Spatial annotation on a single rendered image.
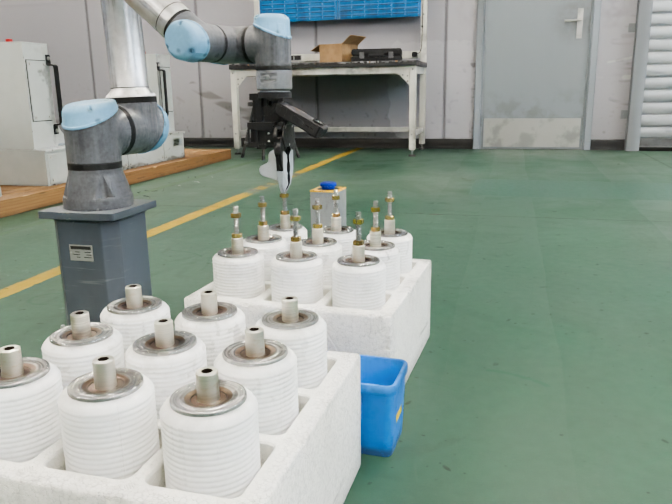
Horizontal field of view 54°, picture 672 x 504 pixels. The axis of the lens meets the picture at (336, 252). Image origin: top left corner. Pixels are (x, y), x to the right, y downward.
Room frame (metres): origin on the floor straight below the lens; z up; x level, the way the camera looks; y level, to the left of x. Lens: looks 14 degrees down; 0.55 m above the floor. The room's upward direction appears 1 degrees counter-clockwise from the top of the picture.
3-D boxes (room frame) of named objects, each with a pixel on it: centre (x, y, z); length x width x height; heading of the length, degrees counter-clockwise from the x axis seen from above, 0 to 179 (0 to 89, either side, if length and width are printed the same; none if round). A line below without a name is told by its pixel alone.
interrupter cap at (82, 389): (0.63, 0.24, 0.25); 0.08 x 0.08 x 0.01
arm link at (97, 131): (1.47, 0.53, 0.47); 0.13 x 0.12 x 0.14; 155
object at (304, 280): (1.16, 0.07, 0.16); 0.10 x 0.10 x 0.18
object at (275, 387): (0.71, 0.10, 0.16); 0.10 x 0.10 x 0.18
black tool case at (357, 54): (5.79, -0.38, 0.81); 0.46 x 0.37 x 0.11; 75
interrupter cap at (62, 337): (0.78, 0.32, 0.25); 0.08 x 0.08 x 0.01
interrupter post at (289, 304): (0.82, 0.06, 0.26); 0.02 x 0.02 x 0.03
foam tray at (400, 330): (1.27, 0.04, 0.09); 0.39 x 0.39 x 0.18; 72
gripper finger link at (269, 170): (1.41, 0.13, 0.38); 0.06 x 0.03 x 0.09; 74
